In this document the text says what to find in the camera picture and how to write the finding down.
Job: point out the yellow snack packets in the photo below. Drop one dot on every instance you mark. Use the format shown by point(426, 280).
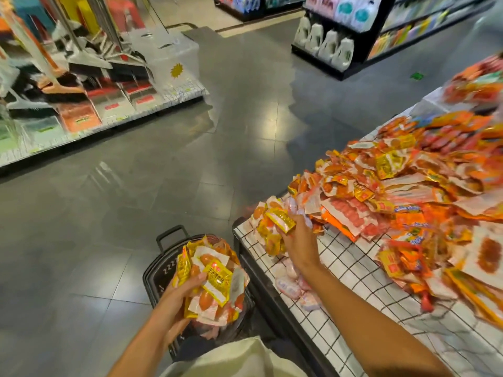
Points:
point(212, 282)
point(271, 223)

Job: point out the store shelving with blue goods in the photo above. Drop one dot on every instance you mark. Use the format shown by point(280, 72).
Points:
point(251, 4)

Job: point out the pink sausages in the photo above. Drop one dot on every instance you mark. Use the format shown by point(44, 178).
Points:
point(287, 286)

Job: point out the heap of lilac sausage bundles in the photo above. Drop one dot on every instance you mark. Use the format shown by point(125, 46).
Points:
point(208, 330)

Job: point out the tiled white display table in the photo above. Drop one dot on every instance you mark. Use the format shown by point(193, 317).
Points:
point(354, 267)

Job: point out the stack of black baskets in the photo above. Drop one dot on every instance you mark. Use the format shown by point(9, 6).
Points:
point(161, 267)

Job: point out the black shelving with white bottles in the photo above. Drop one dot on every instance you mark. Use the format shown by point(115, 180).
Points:
point(338, 47)

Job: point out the large pile of sausage packets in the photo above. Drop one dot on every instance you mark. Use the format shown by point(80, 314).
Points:
point(409, 176)

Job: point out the person's right forearm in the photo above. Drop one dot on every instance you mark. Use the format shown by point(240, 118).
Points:
point(369, 326)

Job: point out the person's left hand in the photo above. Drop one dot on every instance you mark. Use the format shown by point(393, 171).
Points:
point(177, 314)

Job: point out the person's right hand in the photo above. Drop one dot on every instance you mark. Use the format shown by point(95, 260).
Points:
point(303, 243)

